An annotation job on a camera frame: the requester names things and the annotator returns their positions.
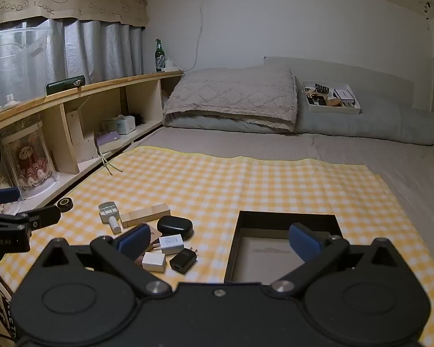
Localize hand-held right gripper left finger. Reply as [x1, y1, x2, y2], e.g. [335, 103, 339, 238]
[39, 223, 170, 300]

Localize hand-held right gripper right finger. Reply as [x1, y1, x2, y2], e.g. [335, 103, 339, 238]
[269, 223, 398, 299]

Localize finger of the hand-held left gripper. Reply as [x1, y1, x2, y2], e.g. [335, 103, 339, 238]
[18, 206, 61, 229]
[0, 187, 21, 206]

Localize carved wooden coaster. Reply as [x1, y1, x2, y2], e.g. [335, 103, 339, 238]
[146, 223, 161, 251]

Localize wooden block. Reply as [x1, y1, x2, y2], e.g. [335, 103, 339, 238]
[121, 203, 171, 228]

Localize white cube charger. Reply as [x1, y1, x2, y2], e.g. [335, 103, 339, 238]
[142, 251, 167, 273]

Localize black cardboard box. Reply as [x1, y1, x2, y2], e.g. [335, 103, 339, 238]
[223, 210, 343, 285]

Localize white charger with prongs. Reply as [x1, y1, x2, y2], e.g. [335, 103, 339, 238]
[152, 234, 185, 256]

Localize grey tool with white handle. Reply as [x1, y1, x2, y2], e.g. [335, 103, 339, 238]
[98, 202, 122, 234]

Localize black earbuds case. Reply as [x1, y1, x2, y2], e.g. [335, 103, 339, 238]
[157, 216, 194, 241]

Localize black charger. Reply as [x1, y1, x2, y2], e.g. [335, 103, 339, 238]
[169, 247, 199, 275]

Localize printed bag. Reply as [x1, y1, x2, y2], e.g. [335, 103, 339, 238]
[0, 256, 19, 347]

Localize yellow checkered mat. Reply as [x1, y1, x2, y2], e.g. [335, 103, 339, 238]
[0, 145, 431, 345]

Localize light wooden board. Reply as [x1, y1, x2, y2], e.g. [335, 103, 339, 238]
[65, 110, 97, 164]

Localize purple box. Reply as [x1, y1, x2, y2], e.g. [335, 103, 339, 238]
[95, 132, 120, 146]

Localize white tissue box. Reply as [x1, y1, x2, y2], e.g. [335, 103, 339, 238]
[111, 114, 137, 135]

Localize green glasses case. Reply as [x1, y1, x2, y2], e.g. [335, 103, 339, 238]
[46, 75, 86, 97]

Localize white tray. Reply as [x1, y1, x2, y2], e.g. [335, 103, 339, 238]
[302, 80, 361, 115]

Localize grey folded duvet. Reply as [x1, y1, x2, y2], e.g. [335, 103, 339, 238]
[295, 88, 434, 147]

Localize clear plastic container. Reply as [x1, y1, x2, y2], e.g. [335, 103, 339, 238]
[0, 26, 50, 107]

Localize wooden bedside shelf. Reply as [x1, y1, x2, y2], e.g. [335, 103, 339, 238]
[0, 70, 184, 210]

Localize small white box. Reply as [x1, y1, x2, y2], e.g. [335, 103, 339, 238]
[333, 88, 355, 102]

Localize grey textured pillow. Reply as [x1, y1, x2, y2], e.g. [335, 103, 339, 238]
[162, 66, 298, 133]

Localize grey curtains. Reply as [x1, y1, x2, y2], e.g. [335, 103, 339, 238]
[0, 17, 145, 105]

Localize green glass bottle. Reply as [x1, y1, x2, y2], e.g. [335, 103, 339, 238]
[154, 38, 166, 73]

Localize green straps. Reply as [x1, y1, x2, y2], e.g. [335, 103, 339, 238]
[98, 145, 124, 175]

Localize white wall cable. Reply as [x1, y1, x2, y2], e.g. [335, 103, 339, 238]
[186, 0, 208, 73]

